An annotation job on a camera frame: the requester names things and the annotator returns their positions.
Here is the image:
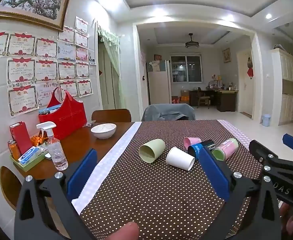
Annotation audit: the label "orange snack packet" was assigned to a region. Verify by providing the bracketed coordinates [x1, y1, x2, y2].
[30, 134, 48, 147]

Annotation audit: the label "red box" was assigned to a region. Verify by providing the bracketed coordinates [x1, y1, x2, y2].
[10, 122, 34, 155]

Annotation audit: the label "brown polka dot tablecloth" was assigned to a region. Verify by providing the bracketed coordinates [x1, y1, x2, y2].
[79, 119, 264, 240]

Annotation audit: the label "clear spray bottle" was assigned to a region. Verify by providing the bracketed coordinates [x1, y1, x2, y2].
[36, 121, 69, 171]

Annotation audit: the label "white paper cup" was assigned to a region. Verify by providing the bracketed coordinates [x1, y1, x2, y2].
[166, 147, 195, 171]

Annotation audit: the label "round ceiling lamp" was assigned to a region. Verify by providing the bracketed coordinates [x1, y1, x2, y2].
[185, 33, 199, 49]

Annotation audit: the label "green tray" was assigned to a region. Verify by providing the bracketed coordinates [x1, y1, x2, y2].
[10, 147, 49, 172]

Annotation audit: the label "dark wooden desk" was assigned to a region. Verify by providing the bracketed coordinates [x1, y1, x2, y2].
[189, 88, 238, 112]

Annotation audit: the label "wall of award certificates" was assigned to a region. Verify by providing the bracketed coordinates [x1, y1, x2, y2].
[0, 16, 94, 117]

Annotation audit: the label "wooden desk chair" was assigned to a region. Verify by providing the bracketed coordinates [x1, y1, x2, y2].
[197, 87, 211, 108]

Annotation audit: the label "green door curtain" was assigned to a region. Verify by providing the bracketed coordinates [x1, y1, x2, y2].
[97, 25, 125, 109]

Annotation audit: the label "grey jacket on chair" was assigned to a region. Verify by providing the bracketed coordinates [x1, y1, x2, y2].
[142, 103, 196, 122]

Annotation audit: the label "person's right hand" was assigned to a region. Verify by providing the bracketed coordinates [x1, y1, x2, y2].
[279, 202, 293, 240]

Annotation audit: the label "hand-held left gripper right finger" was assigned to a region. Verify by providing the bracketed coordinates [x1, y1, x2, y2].
[199, 146, 284, 240]

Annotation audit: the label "orange can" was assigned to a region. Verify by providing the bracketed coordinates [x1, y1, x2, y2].
[8, 140, 21, 161]

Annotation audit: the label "white cabinet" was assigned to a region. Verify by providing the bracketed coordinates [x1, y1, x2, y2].
[271, 48, 293, 126]

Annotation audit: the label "green and pink cup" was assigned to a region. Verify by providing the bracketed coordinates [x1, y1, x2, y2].
[212, 138, 239, 161]

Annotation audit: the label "blue and black cup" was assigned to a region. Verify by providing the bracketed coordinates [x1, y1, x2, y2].
[188, 140, 216, 160]

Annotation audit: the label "blue packet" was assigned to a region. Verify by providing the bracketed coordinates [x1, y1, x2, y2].
[40, 106, 60, 116]

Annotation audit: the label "pale green cup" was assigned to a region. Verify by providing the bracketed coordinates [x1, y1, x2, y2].
[139, 139, 166, 164]

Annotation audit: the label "person's left hand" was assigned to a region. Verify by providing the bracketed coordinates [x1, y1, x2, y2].
[103, 222, 140, 240]

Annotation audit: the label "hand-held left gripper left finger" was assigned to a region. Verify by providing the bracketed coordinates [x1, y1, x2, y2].
[14, 149, 98, 240]

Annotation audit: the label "white bowl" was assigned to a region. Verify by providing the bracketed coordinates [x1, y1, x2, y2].
[91, 123, 117, 140]

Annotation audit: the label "framed blossom painting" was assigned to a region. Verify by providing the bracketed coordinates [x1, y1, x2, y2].
[0, 0, 72, 32]

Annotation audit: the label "red door ornament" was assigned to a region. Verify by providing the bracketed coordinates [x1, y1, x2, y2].
[247, 57, 254, 79]

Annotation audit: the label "cardboard boxes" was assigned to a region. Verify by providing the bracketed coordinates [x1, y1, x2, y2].
[172, 90, 190, 104]

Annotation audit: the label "red handled bag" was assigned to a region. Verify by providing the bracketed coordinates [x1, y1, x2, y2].
[38, 87, 87, 140]

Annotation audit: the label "white refrigerator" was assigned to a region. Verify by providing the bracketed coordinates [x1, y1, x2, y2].
[146, 60, 172, 105]

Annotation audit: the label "white door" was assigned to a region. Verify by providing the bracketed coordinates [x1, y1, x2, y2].
[237, 50, 254, 117]

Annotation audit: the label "window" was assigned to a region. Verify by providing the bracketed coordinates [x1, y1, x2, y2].
[171, 53, 202, 83]

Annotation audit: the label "blue and white box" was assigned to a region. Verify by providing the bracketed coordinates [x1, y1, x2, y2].
[18, 146, 42, 165]

